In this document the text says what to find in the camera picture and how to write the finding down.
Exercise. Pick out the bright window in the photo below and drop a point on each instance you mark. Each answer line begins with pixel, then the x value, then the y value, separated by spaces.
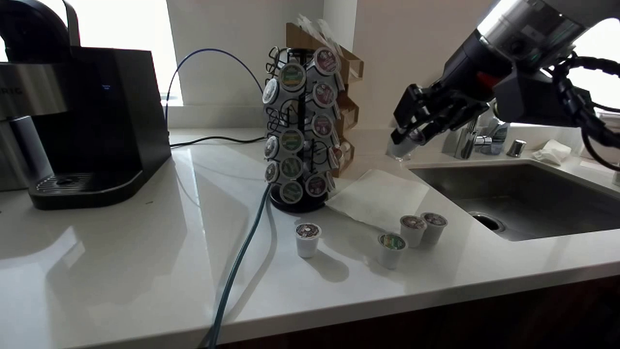
pixel 122 25

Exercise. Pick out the small grey cup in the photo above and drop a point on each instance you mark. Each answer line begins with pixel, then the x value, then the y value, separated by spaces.
pixel 515 147

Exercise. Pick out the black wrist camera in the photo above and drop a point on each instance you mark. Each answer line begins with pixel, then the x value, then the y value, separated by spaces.
pixel 533 97

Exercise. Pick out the black coffee machine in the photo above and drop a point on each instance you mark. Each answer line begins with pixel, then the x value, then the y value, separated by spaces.
pixel 108 116

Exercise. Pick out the black coffee pod carousel rack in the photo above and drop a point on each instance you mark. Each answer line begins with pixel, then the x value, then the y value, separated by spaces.
pixel 300 128

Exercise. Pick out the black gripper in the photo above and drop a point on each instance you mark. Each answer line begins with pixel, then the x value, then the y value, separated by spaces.
pixel 465 79

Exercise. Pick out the stainless steel sink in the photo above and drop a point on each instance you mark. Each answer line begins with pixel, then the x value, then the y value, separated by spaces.
pixel 548 200

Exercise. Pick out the small white coffee pod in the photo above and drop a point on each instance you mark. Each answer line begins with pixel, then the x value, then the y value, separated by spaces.
pixel 434 229
pixel 391 250
pixel 308 240
pixel 410 231
pixel 399 147

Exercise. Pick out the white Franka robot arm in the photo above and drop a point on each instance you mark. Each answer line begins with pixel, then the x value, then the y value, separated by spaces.
pixel 548 31

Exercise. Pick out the chrome kitchen faucet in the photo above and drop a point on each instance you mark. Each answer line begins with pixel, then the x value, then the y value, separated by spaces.
pixel 476 137

